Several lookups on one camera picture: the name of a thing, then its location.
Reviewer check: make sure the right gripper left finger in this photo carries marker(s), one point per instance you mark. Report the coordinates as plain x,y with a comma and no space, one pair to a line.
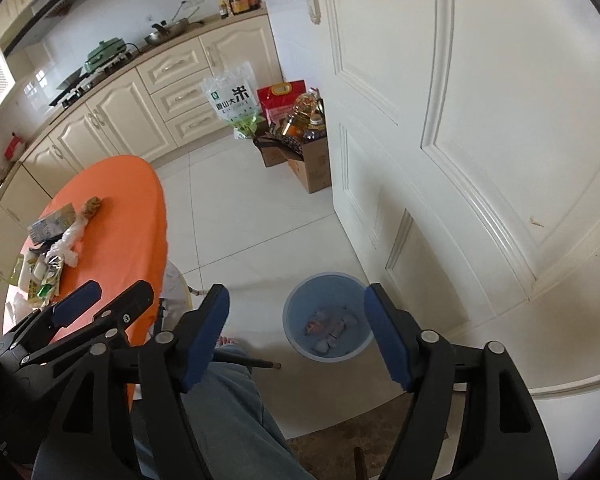
172,363

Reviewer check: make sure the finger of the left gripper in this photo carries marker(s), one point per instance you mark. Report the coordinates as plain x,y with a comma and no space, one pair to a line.
119,313
39,327

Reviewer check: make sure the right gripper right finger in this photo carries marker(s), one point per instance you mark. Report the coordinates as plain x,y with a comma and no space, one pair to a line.
501,436

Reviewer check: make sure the green instant noodle wrapper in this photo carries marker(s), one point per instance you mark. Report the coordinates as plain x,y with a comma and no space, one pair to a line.
37,279

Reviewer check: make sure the white plastic bag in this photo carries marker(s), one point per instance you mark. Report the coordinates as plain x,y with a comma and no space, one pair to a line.
64,248

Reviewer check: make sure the brown ginger lump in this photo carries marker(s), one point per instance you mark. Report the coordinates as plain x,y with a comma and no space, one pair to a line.
91,207

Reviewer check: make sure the milk carton box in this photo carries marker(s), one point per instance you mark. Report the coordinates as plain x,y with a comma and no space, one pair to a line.
52,225

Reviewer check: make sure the blue plastic trash bin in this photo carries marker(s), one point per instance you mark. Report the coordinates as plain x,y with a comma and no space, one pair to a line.
324,318

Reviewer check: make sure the lower kitchen cabinets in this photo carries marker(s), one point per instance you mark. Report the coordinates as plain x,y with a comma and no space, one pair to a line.
149,109

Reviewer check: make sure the white stool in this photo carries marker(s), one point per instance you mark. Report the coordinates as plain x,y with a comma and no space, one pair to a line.
176,298

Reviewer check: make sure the person's jeans legs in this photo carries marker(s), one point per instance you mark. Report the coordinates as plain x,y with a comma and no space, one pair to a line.
235,432

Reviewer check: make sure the gas stove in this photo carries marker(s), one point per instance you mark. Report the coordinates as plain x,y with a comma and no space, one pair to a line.
81,81

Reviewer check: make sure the small cardboard box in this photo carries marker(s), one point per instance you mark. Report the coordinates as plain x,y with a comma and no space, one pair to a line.
269,148

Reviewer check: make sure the white rice bag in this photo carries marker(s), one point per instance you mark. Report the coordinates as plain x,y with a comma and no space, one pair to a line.
233,97

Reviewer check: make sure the green electric pot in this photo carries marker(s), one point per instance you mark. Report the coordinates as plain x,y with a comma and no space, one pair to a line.
103,53

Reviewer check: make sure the cardboard box with bottles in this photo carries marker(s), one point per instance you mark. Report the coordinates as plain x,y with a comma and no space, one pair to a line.
303,136

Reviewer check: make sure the red rice bag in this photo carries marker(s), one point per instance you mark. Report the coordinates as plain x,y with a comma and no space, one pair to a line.
276,101

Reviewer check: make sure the white door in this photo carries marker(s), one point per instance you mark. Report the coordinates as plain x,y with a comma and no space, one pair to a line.
464,138

